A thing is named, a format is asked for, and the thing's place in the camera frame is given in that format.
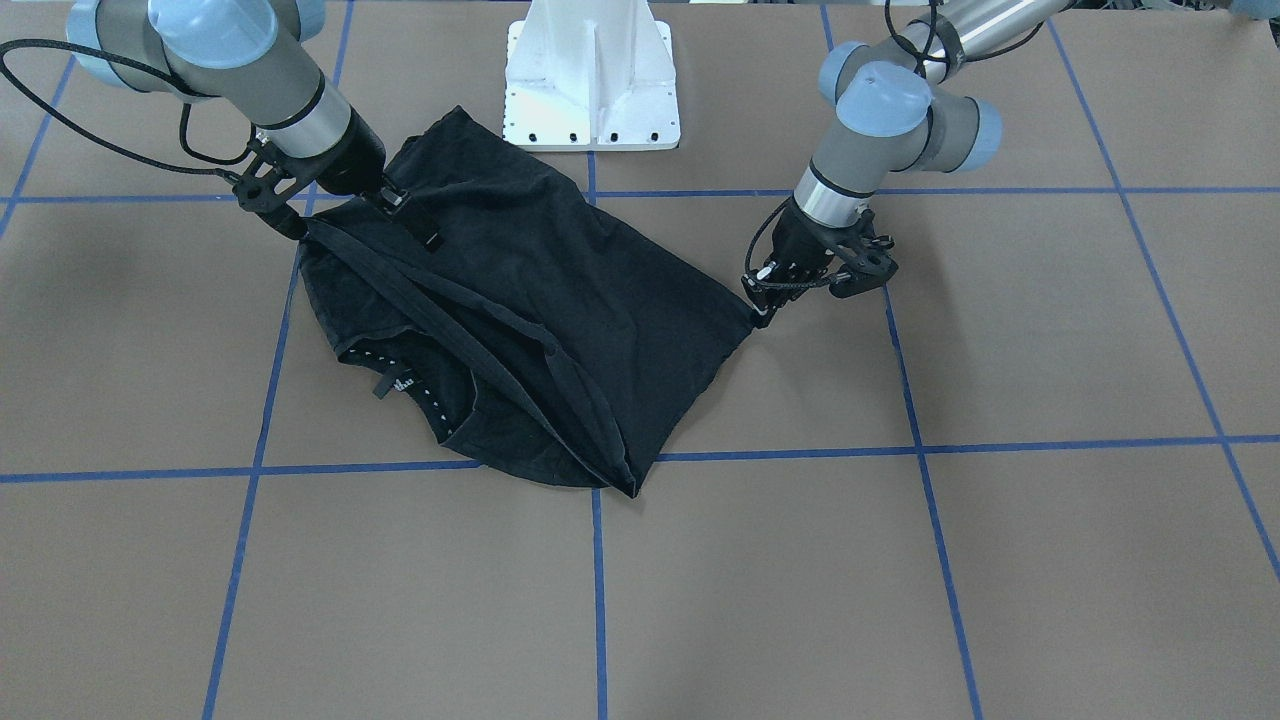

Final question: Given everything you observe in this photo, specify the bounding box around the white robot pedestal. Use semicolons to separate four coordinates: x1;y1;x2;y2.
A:
500;1;681;152

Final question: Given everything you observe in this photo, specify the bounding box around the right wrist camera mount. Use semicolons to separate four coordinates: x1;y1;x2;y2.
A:
232;135;325;242

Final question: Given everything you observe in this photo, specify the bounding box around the black printed t-shirt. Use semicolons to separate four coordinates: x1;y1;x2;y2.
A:
300;108;753;497

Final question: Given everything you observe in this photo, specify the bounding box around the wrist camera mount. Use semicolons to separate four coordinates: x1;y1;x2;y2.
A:
232;135;325;242
823;208;899;299

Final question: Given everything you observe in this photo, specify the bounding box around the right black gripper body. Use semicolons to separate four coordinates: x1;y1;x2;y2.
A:
316;108;387;196

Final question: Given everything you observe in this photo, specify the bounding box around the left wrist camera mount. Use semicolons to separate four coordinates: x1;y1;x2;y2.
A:
823;208;899;299

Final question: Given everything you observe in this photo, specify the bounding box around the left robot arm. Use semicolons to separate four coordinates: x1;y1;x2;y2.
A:
741;1;1069;328

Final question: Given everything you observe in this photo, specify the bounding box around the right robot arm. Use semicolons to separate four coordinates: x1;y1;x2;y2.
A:
67;1;440;249

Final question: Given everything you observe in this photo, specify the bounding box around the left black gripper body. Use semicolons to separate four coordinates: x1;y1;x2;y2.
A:
768;196;833;290

